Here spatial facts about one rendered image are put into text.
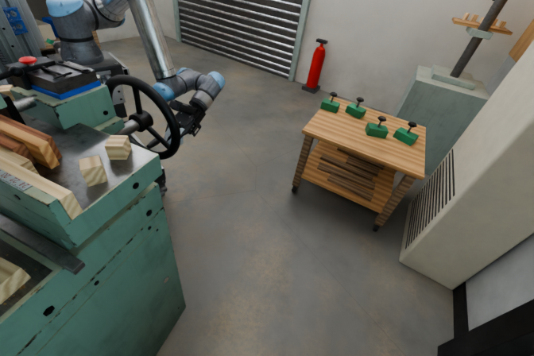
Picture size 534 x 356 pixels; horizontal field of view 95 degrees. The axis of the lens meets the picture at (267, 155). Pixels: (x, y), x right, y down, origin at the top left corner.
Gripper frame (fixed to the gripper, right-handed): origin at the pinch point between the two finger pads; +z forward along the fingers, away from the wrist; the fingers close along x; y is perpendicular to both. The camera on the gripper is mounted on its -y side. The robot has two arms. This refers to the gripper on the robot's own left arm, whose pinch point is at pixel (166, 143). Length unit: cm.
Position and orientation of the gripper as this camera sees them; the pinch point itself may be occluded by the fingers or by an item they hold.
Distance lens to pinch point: 95.8
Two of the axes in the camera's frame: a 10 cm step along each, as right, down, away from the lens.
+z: -4.5, 8.3, -3.3
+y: 0.8, 4.1, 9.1
